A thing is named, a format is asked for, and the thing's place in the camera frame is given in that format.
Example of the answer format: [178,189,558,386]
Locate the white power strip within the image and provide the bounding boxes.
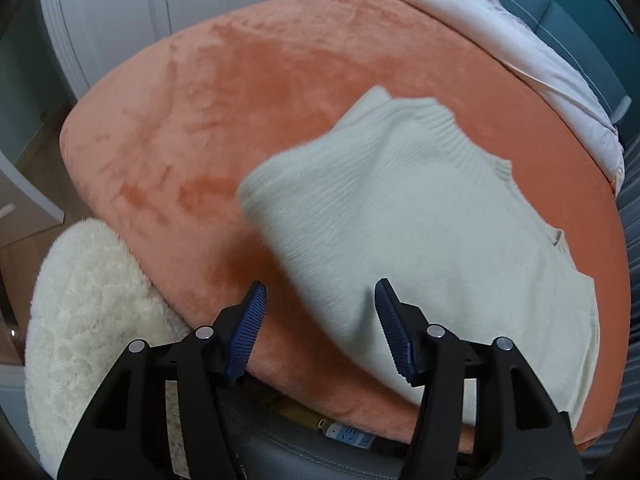
[325,422,376,451]

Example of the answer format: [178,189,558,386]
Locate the cream knitted cardigan sweater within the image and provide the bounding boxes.
[237,85,601,428]

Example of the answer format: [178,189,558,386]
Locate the orange plush blanket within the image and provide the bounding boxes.
[59,0,632,456]

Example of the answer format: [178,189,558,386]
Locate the blue upholstered headboard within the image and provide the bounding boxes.
[450,0,640,126]

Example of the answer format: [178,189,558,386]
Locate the white wardrobe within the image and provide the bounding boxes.
[37,0,341,103]

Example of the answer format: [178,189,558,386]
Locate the white fluffy cushion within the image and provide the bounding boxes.
[24,219,196,476]

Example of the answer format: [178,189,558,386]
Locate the grey leather bed base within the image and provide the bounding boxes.
[220,395,431,480]

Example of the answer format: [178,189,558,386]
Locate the white duvet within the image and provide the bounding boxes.
[350,0,626,181]

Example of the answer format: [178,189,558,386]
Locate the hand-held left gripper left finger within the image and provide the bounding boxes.
[56,280,268,480]

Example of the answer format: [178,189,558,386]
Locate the blue-grey curtain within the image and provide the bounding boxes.
[585,130,640,461]

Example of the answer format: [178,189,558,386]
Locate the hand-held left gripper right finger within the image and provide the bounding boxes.
[374,278,587,480]

